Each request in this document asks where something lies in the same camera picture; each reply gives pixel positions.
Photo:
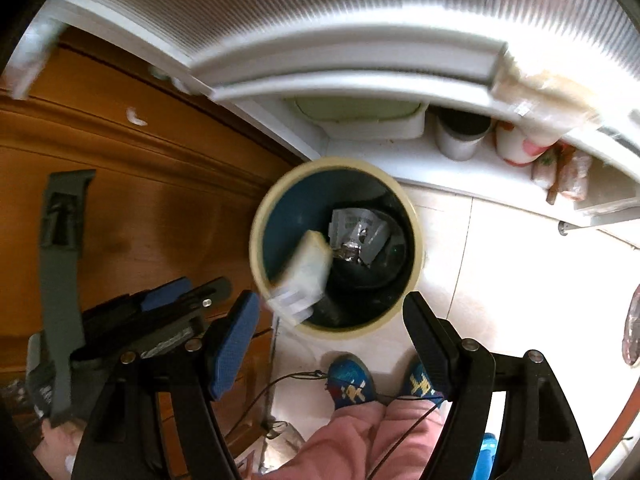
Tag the grey plastic cup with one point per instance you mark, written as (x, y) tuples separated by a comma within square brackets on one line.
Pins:
[(458, 134)]

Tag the blue slipper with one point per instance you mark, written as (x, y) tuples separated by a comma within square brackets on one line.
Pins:
[(417, 387), (349, 382)]

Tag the cream rimmed dark trash bin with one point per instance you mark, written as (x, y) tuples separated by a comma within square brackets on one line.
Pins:
[(358, 298)]

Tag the pink trouser right leg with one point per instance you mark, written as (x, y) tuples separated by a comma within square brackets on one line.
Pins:
[(405, 439)]

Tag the left blue slipper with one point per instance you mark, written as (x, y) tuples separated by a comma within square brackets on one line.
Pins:
[(349, 382)]

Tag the pink trouser left leg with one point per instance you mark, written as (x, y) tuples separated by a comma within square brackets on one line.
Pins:
[(338, 450)]

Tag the cream yellow cardboard box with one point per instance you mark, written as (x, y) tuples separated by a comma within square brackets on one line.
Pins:
[(303, 281)]

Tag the right blue slipper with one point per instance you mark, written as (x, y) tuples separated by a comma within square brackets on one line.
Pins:
[(417, 387)]

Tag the white red dotted mug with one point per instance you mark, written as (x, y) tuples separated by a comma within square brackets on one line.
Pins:
[(519, 145)]

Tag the white green lidded box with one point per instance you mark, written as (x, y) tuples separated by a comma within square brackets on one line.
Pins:
[(362, 119)]

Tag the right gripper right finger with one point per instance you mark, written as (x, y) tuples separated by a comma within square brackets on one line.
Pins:
[(447, 357)]

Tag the pink trouser leg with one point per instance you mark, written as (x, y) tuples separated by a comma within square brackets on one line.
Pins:
[(405, 439), (338, 450)]

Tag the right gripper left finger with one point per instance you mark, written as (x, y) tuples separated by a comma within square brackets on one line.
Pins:
[(226, 343)]

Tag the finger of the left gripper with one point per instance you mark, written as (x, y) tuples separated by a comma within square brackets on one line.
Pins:
[(164, 328), (166, 294)]

